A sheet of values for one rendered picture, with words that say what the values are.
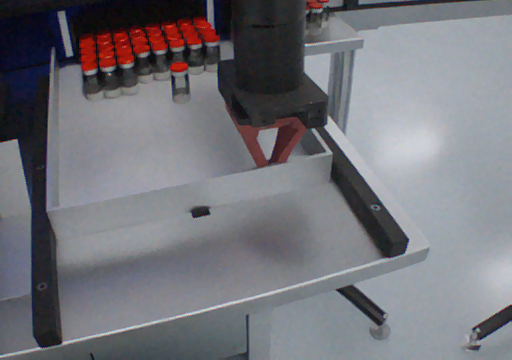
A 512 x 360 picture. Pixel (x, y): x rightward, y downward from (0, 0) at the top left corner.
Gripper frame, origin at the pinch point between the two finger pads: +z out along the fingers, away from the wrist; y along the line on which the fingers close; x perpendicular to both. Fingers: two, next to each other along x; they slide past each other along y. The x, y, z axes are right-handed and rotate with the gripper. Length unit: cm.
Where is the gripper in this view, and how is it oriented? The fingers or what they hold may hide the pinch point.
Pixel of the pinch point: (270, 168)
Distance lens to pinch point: 46.9
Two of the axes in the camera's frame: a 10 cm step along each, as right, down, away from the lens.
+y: -3.1, -5.5, 7.7
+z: 0.2, 8.1, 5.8
